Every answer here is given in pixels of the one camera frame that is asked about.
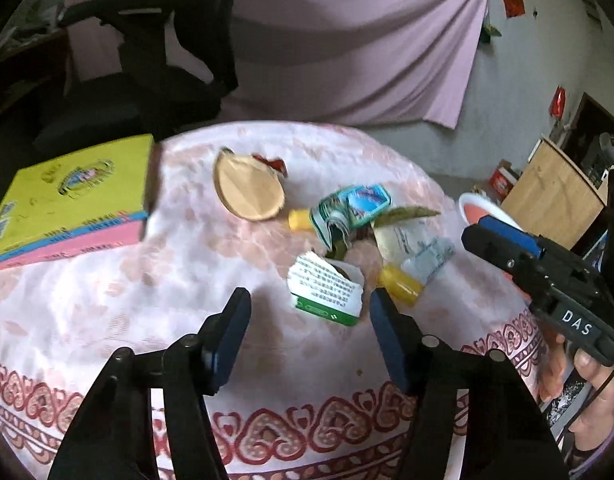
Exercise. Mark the red cardboard box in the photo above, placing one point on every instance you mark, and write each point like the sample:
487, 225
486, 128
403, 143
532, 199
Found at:
503, 179

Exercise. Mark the red hanging wall ornament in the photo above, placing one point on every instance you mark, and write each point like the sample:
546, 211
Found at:
559, 102

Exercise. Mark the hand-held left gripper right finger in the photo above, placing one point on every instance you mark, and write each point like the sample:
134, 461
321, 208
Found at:
387, 335

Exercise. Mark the person's right forearm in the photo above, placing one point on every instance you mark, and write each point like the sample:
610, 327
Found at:
594, 452

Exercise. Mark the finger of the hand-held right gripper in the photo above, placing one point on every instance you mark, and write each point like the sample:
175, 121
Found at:
507, 232
492, 250

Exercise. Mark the light wooden cabinet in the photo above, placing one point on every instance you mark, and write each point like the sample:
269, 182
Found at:
552, 195

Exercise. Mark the green wall decoration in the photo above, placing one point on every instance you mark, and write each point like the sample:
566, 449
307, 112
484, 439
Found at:
491, 32

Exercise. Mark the green white medicine box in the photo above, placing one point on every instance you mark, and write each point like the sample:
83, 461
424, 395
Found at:
324, 285

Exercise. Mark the black office chair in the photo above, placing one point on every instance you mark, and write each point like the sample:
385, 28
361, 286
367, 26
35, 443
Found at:
152, 60

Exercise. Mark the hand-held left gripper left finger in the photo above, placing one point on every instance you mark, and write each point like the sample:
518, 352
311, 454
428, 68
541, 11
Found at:
232, 340

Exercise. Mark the white bin red liner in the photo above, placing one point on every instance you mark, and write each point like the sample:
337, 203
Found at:
479, 207

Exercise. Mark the green blue carton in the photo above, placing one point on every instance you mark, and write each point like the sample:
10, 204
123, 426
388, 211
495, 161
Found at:
357, 205

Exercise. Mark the yellow bottle with label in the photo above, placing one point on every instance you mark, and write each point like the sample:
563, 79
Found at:
417, 250

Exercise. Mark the pink hanging cloth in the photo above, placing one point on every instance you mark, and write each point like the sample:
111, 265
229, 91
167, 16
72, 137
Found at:
347, 35

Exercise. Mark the green leaf scrap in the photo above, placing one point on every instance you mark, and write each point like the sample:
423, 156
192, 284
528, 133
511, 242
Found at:
407, 214

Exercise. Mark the person's right hand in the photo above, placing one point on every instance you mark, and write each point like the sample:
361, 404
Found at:
552, 370

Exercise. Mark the yellow bottle cap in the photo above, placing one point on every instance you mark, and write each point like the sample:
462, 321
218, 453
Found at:
299, 220

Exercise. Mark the pink book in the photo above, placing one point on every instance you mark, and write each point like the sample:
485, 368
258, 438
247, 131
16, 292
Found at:
87, 245

